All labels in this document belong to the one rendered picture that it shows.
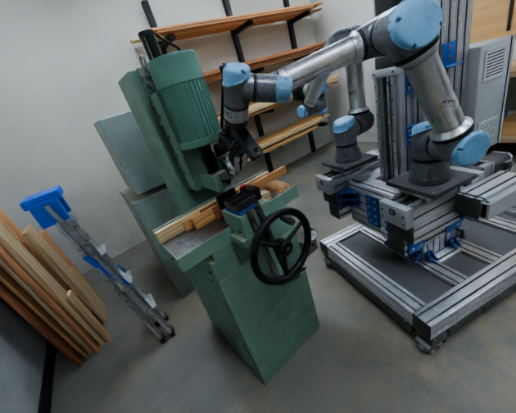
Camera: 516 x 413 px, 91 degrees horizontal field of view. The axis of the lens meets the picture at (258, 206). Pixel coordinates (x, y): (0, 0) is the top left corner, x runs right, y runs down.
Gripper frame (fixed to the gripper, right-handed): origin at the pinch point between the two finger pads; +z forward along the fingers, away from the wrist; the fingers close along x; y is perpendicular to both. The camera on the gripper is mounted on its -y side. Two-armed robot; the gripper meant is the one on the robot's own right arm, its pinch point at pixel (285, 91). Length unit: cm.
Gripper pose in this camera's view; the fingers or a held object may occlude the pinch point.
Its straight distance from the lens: 198.6
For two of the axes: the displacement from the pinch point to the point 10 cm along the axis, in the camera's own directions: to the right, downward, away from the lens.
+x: 7.4, -5.7, 3.7
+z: -5.6, -2.1, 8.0
